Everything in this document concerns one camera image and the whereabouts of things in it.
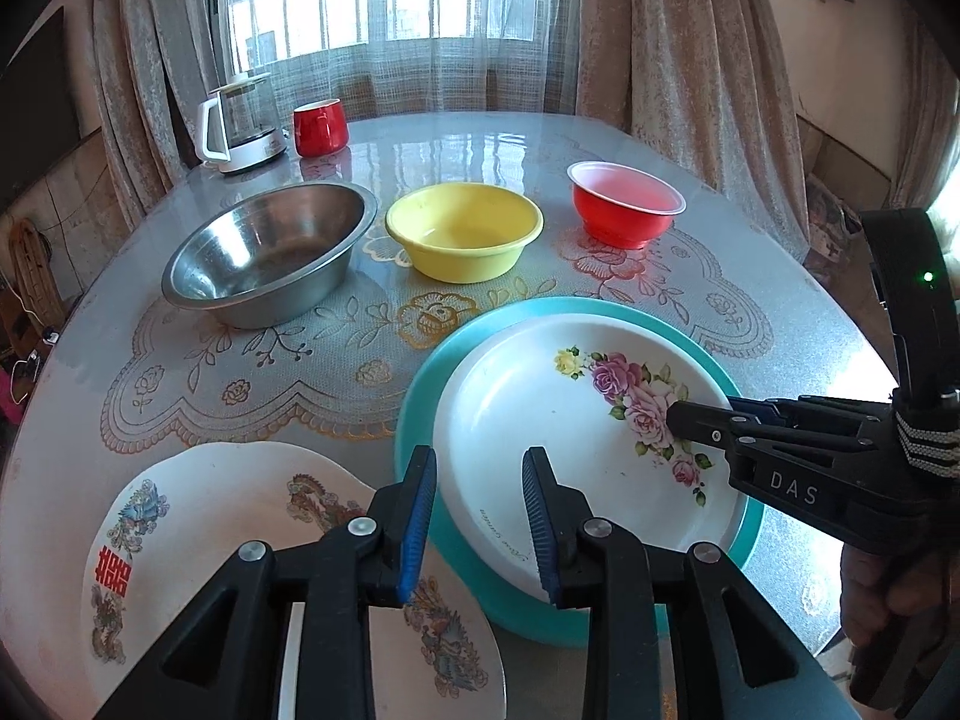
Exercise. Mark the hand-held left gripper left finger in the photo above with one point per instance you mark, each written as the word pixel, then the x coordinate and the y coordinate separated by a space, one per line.
pixel 416 521

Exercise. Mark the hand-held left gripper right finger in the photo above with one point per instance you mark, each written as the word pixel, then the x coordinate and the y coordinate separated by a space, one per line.
pixel 536 521

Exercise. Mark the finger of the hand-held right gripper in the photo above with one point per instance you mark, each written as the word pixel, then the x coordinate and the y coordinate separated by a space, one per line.
pixel 765 412
pixel 697 424

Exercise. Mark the teal plate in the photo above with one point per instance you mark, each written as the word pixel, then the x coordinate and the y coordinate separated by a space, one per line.
pixel 418 420

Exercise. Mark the white floral plate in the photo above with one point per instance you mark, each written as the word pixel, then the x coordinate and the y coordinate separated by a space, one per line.
pixel 540 420

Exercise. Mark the white dragon print plate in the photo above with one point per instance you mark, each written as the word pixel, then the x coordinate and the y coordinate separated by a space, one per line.
pixel 210 502

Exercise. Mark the red plastic bowl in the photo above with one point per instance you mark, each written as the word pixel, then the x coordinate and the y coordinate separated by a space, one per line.
pixel 622 221

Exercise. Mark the yellow plastic bowl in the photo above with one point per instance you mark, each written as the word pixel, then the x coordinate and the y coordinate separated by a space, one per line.
pixel 465 232

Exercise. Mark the stainless steel bowl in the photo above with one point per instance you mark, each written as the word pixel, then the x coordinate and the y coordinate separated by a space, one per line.
pixel 262 255

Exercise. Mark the person's right hand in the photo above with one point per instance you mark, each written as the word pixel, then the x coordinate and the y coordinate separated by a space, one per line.
pixel 877 585

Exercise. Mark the lace floral table mat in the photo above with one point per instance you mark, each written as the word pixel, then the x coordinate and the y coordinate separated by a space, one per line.
pixel 300 382

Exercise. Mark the printed cloth bundle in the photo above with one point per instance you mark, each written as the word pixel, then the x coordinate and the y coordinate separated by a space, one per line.
pixel 829 229

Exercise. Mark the beige thick curtain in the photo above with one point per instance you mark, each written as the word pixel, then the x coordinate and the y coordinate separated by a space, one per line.
pixel 675 52
pixel 142 52

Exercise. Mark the red mug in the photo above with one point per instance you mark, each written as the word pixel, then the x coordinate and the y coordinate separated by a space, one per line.
pixel 319 131

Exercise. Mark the white glass electric kettle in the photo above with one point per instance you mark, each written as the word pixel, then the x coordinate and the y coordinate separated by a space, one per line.
pixel 247 146

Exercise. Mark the pink bag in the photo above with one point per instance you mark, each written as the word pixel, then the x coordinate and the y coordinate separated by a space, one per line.
pixel 11 390

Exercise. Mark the white sheer curtain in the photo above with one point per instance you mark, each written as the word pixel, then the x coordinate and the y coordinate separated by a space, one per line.
pixel 420 82

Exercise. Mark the wooden slatted rack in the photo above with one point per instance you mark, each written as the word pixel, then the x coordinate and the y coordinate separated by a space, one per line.
pixel 26 255

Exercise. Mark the black flat television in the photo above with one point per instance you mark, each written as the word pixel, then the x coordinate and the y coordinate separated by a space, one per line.
pixel 37 105

